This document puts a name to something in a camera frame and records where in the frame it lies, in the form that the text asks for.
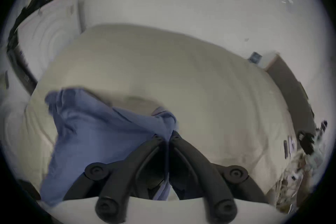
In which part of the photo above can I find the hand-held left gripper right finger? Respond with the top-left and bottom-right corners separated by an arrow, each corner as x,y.
169,130 -> 269,222

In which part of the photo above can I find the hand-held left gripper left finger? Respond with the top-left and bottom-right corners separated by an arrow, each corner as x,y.
62,134 -> 169,221

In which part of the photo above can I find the blue shirt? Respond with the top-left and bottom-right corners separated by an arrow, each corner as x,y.
39,88 -> 180,207

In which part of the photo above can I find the small phone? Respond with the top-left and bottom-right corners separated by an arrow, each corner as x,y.
283,136 -> 296,158

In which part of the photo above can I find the bed with beige sheet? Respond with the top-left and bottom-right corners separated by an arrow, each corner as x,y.
24,23 -> 299,209

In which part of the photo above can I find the black hand controller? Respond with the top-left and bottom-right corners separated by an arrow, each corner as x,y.
297,132 -> 316,155

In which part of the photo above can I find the brown wooden table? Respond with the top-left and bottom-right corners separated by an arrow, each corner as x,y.
265,54 -> 315,139

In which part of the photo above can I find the white washing machine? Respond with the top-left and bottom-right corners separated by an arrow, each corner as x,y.
6,0 -> 86,95

